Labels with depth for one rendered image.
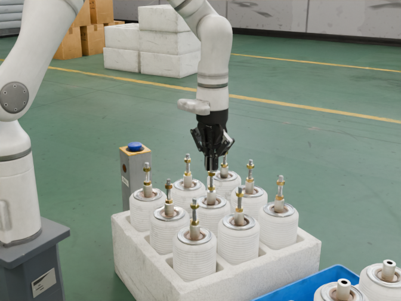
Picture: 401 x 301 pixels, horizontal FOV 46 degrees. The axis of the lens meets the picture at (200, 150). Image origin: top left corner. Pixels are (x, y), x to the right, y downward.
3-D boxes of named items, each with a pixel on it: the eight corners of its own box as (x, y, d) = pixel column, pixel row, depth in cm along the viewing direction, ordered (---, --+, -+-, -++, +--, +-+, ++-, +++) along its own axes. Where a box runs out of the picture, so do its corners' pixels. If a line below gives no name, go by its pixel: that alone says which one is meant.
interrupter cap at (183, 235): (218, 235, 103) (218, 232, 103) (199, 250, 97) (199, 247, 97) (190, 225, 107) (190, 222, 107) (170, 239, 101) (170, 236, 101)
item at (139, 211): (125, 255, 127) (121, 195, 121) (151, 242, 133) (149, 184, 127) (148, 270, 121) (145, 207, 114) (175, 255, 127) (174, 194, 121)
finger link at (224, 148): (225, 139, 106) (212, 152, 110) (229, 146, 105) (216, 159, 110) (233, 136, 108) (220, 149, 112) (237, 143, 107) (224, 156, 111)
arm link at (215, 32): (233, 89, 102) (224, 80, 110) (236, 16, 97) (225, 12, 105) (201, 90, 101) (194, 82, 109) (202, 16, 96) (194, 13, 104)
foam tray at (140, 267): (182, 364, 101) (181, 294, 94) (114, 271, 132) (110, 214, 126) (315, 302, 120) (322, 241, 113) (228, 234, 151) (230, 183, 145)
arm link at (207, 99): (175, 108, 107) (174, 82, 104) (209, 100, 114) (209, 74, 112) (203, 116, 100) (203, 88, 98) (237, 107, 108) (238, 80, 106)
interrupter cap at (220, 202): (197, 211, 113) (197, 208, 113) (195, 197, 120) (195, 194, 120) (228, 209, 114) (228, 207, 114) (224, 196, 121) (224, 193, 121)
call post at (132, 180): (133, 252, 141) (127, 156, 130) (124, 242, 146) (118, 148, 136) (154, 246, 144) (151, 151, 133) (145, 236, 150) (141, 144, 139)
